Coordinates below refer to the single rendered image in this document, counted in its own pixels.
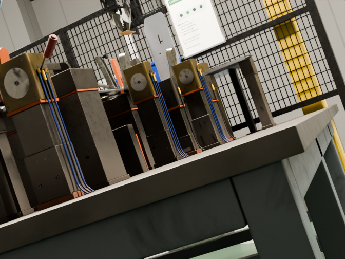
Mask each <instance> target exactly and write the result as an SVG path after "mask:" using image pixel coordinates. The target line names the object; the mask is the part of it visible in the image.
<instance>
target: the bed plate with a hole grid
mask: <svg viewBox="0 0 345 259"><path fill-rule="evenodd" d="M338 111H339V109H338V106H337V104H334V105H331V106H328V107H326V108H323V109H321V110H318V111H315V112H312V113H310V114H307V115H303V116H300V117H297V118H294V119H291V120H289V121H286V122H282V123H279V124H277V125H276V126H273V127H270V128H267V129H265V130H261V131H258V132H255V133H252V134H249V135H246V136H243V137H240V138H237V139H236V140H233V141H231V142H228V143H225V144H223V145H220V146H217V147H214V148H212V149H209V150H206V151H203V152H200V153H197V154H195V155H192V156H190V157H187V158H184V159H181V160H178V161H175V162H173V163H170V164H167V165H164V166H161V167H159V168H156V169H152V170H149V171H147V172H144V173H141V174H138V175H136V176H132V177H130V178H129V179H126V180H123V181H120V182H118V183H115V184H112V185H110V186H107V187H104V188H101V189H98V190H96V191H94V192H92V193H89V194H86V195H83V196H80V197H77V198H75V199H72V200H69V201H66V202H63V203H60V204H58V205H55V206H52V207H49V208H46V209H43V210H40V211H35V212H33V213H30V214H27V215H25V216H22V217H20V218H17V219H14V220H11V221H9V222H6V223H3V224H0V254H1V253H4V252H7V251H10V250H13V249H16V248H19V247H22V246H25V245H28V244H31V243H35V242H38V241H41V240H43V239H46V238H49V237H52V236H55V235H58V234H61V233H64V232H67V231H70V230H73V229H76V228H79V227H82V226H85V225H88V224H91V223H95V222H97V221H100V220H103V219H106V218H109V217H112V216H115V215H118V214H121V213H124V212H127V211H130V210H133V209H136V208H139V207H142V206H145V205H148V204H151V203H154V202H157V201H160V200H163V199H166V198H169V197H172V196H175V195H178V194H181V193H184V192H187V191H190V190H193V189H196V188H199V187H202V186H205V185H208V184H211V183H214V182H217V181H220V180H223V179H226V178H229V177H232V176H235V175H238V174H241V173H244V172H247V171H250V170H253V169H256V168H259V167H262V166H265V165H268V164H271V163H274V162H277V161H280V160H283V159H286V158H289V157H292V156H295V155H298V154H301V153H304V152H305V151H306V149H307V148H308V147H309V146H310V145H311V144H312V142H313V141H314V140H315V139H316V138H317V136H318V135H319V134H320V133H321V132H322V130H323V129H324V128H325V127H326V126H327V124H328V123H329V122H330V121H331V120H332V119H333V117H334V116H335V115H336V114H337V113H338Z"/></svg>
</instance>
